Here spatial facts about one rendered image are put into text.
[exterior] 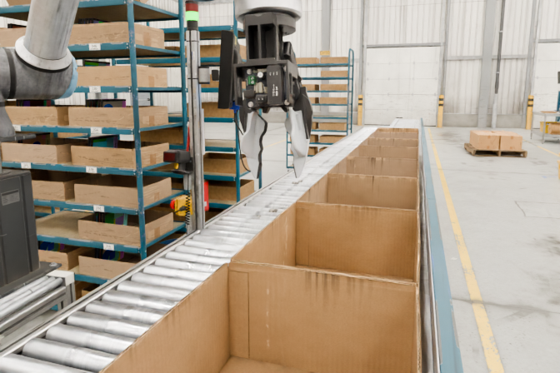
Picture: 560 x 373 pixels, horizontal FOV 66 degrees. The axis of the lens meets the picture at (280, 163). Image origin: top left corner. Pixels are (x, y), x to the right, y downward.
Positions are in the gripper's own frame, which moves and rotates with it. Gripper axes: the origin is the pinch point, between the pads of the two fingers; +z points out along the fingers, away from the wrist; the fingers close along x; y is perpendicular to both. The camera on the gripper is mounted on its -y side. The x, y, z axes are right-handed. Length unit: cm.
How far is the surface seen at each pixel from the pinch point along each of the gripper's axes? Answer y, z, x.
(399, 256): -43, 23, 18
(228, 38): -98, -44, -42
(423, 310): -30.1, 30.9, 21.6
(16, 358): -15, 41, -63
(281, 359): -5.2, 30.3, -1.8
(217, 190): -232, 29, -105
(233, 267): -4.2, 15.7, -8.8
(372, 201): -82, 16, 11
